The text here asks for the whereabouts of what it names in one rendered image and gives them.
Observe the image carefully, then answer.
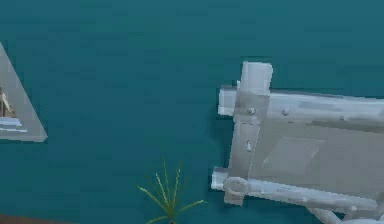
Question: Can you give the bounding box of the green house plant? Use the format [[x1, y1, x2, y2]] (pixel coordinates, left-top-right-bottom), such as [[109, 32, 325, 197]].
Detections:
[[136, 156, 208, 224]]

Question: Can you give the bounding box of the grey framed wall picture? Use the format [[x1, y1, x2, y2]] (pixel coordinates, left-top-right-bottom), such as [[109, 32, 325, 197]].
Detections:
[[0, 41, 49, 143]]

